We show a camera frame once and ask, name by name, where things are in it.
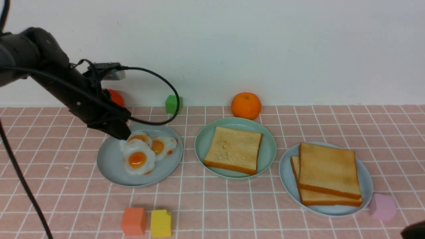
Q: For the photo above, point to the grey-blue plate with bread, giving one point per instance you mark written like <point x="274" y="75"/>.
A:
<point x="332" y="211"/>

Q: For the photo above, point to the yellow notched block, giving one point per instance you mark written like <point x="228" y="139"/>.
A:
<point x="161" y="224"/>

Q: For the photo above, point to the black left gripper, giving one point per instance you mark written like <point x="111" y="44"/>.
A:
<point x="93" y="115"/>

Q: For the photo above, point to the green centre plate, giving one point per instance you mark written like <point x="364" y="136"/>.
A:
<point x="267" y="149"/>

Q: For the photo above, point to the toast slice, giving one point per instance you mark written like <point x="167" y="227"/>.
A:
<point x="234" y="150"/>
<point x="328" y="170"/>
<point x="310" y="198"/>

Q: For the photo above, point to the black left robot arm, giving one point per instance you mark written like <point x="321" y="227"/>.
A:
<point x="35" y="53"/>

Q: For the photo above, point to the green cube block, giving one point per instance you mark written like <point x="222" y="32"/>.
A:
<point x="171" y="104"/>

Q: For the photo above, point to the orange cube block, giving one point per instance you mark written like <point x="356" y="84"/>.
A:
<point x="134" y="221"/>

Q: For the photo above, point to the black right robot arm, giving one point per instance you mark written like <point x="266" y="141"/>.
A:
<point x="414" y="231"/>

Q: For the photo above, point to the red yellow pomegranate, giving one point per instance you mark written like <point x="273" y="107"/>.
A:
<point x="116" y="97"/>

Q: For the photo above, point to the grey-blue plate with eggs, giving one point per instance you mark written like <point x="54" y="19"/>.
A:
<point x="110" y="159"/>

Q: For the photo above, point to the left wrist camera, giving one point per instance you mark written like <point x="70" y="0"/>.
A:
<point x="112" y="71"/>

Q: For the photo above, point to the pink block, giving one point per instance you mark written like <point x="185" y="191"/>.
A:
<point x="382" y="207"/>

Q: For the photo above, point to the orange mandarin fruit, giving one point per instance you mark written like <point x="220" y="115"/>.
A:
<point x="246" y="105"/>

